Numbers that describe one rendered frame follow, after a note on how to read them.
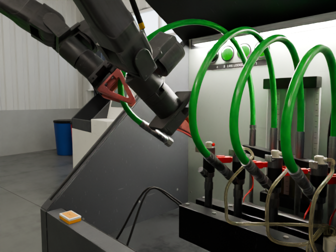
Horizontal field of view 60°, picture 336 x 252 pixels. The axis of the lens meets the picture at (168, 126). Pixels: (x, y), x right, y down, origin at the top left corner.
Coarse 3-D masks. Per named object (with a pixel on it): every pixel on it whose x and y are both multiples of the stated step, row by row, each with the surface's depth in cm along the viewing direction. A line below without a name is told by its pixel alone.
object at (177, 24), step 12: (168, 24) 69; (180, 24) 70; (192, 24) 72; (204, 24) 73; (216, 24) 74; (240, 48) 77; (120, 84) 66; (252, 84) 80; (252, 96) 80; (252, 108) 80; (252, 120) 81
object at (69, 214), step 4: (64, 212) 69; (68, 212) 69; (72, 212) 69; (60, 216) 68; (68, 216) 67; (72, 216) 67; (64, 220) 67; (72, 220) 66; (76, 220) 67; (80, 220) 67
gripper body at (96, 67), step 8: (80, 56) 64; (88, 56) 65; (96, 56) 66; (80, 64) 65; (88, 64) 64; (96, 64) 64; (104, 64) 62; (80, 72) 66; (88, 72) 65; (96, 72) 62; (104, 72) 66; (88, 80) 62; (96, 80) 63
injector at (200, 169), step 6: (210, 150) 67; (204, 162) 67; (198, 168) 67; (204, 168) 68; (210, 168) 67; (204, 174) 66; (210, 174) 67; (210, 180) 68; (204, 186) 69; (210, 186) 68; (204, 192) 69; (210, 192) 68; (204, 198) 69; (210, 198) 68; (204, 204) 69; (210, 204) 68
